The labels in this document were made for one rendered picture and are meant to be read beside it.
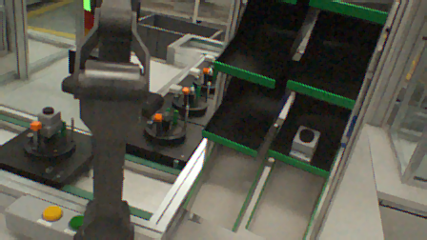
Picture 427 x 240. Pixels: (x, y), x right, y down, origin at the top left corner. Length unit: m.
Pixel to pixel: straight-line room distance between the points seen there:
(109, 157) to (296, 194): 0.55
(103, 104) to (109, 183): 0.13
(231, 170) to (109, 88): 0.57
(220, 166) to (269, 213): 0.16
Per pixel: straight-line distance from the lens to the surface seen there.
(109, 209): 0.56
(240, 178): 0.94
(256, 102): 0.91
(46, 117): 1.12
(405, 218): 1.60
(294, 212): 0.93
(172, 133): 1.24
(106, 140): 0.48
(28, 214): 0.99
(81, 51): 0.47
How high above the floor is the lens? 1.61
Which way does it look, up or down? 28 degrees down
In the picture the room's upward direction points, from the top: 11 degrees clockwise
